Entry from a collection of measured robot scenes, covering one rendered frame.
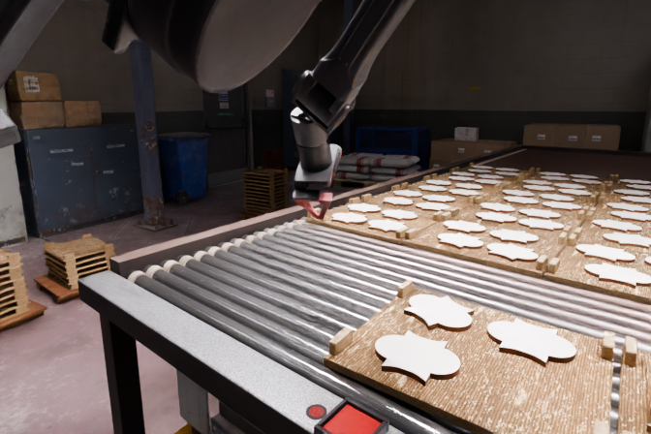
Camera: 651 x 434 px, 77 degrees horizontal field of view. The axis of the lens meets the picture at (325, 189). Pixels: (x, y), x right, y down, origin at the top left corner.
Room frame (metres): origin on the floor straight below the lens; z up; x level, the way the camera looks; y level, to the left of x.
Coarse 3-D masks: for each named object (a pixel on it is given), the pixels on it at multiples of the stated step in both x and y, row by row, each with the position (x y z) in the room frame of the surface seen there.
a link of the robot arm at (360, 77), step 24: (384, 0) 0.51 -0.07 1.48; (408, 0) 0.50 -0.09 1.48; (360, 24) 0.54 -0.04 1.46; (384, 24) 0.52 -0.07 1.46; (336, 48) 0.57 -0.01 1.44; (360, 48) 0.55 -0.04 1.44; (312, 72) 0.61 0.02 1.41; (336, 72) 0.58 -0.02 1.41; (360, 72) 0.57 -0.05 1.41; (312, 96) 0.62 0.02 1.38; (336, 96) 0.59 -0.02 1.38
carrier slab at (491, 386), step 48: (432, 336) 0.71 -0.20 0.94; (480, 336) 0.71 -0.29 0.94; (576, 336) 0.71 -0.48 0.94; (384, 384) 0.57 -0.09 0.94; (432, 384) 0.57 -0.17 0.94; (480, 384) 0.57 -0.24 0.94; (528, 384) 0.57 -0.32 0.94; (576, 384) 0.57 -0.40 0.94; (480, 432) 0.48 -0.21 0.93; (528, 432) 0.47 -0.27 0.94; (576, 432) 0.47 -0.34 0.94
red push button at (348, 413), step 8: (344, 408) 0.53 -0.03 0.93; (352, 408) 0.53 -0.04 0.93; (336, 416) 0.51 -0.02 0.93; (344, 416) 0.51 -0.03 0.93; (352, 416) 0.51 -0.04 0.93; (360, 416) 0.51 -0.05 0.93; (328, 424) 0.50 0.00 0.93; (336, 424) 0.50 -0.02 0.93; (344, 424) 0.50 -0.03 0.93; (352, 424) 0.50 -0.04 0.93; (360, 424) 0.50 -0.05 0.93; (368, 424) 0.50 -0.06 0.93; (376, 424) 0.50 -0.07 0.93; (336, 432) 0.48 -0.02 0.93; (344, 432) 0.48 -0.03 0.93; (352, 432) 0.48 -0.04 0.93; (360, 432) 0.48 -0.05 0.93; (368, 432) 0.48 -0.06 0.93
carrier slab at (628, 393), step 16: (640, 352) 0.66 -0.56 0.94; (624, 368) 0.61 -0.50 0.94; (640, 368) 0.61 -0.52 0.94; (624, 384) 0.57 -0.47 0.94; (640, 384) 0.57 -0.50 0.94; (624, 400) 0.53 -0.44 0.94; (640, 400) 0.53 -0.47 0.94; (624, 416) 0.50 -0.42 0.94; (640, 416) 0.50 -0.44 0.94; (640, 432) 0.47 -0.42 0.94
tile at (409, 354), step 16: (384, 336) 0.69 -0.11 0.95; (400, 336) 0.69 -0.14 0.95; (416, 336) 0.69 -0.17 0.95; (384, 352) 0.64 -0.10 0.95; (400, 352) 0.64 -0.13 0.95; (416, 352) 0.64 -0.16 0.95; (432, 352) 0.64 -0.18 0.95; (448, 352) 0.64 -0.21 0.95; (384, 368) 0.60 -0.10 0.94; (400, 368) 0.60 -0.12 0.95; (416, 368) 0.59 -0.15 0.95; (432, 368) 0.59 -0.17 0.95; (448, 368) 0.59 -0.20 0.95
